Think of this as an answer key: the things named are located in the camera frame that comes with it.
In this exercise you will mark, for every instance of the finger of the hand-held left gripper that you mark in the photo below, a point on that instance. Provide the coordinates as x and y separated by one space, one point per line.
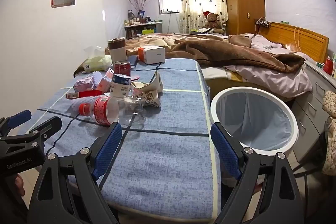
19 117
48 128

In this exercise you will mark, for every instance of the wooden bed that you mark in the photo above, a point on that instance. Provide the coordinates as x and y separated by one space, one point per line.
302 39

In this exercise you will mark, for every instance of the floral quilted jacket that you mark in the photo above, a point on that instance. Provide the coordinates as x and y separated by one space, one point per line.
330 155

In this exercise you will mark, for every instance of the power strip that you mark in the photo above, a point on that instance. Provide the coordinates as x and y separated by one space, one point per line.
263 22

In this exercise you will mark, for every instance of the patterned paper bag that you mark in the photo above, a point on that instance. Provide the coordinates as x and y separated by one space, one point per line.
148 91

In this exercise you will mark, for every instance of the red box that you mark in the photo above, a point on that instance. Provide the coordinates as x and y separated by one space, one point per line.
84 94

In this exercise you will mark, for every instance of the lilac duvet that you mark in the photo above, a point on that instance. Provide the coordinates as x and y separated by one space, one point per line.
267 77

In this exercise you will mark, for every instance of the red jar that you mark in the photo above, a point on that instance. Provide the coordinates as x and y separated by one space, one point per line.
328 66

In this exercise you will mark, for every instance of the brown teddy bear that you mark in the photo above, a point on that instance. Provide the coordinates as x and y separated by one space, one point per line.
212 20

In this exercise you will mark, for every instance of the dark blue glasses case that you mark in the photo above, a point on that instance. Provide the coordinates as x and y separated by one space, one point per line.
132 61

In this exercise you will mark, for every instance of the white round trash bin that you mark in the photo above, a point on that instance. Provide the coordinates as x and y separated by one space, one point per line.
292 124

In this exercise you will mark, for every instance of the green tissue pack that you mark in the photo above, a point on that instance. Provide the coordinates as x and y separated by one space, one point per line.
95 62

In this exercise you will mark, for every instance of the beige brown tumbler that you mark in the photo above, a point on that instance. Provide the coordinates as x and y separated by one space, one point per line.
118 52

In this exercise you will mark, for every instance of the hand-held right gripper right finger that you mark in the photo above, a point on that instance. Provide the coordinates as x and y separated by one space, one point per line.
225 148

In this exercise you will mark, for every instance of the blue white yogurt cup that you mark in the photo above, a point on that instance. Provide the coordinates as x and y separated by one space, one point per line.
120 85

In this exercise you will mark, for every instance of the red drink can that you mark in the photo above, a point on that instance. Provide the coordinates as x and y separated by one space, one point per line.
122 68

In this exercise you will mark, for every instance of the cluttered shelf unit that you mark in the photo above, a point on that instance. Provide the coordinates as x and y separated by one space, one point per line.
141 28

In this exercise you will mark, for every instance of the brown paper bag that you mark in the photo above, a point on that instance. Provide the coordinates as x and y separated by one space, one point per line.
76 72

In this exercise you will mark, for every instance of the clear plastic bottle red label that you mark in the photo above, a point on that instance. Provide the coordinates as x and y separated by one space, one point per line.
101 109

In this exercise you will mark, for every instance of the purple drink carton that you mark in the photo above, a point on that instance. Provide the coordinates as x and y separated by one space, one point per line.
84 84

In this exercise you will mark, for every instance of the brown fleece blanket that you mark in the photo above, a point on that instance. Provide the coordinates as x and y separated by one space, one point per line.
223 53

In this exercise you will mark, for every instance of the small window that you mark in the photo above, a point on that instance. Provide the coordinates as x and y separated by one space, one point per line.
169 2

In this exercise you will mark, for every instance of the black metal chair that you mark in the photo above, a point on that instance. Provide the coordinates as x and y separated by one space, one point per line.
320 150

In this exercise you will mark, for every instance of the pink white carton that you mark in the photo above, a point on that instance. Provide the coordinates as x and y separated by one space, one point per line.
105 81

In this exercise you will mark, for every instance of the vase of dried branches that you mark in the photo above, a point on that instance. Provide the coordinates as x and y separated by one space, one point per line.
140 7

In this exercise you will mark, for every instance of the person's left hand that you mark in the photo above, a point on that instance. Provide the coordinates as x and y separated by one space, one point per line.
20 186

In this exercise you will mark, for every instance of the translucent bin liner bag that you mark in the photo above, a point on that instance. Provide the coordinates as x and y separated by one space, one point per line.
252 119

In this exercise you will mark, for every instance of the blue checked tablecloth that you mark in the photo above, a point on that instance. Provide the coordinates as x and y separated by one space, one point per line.
162 150

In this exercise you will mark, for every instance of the orange white tissue pack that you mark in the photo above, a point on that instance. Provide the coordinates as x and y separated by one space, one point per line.
153 54

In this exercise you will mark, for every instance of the grey drawer cabinet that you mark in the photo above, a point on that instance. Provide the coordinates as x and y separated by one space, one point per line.
312 98

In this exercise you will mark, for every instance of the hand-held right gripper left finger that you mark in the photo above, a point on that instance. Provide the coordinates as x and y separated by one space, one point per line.
110 150

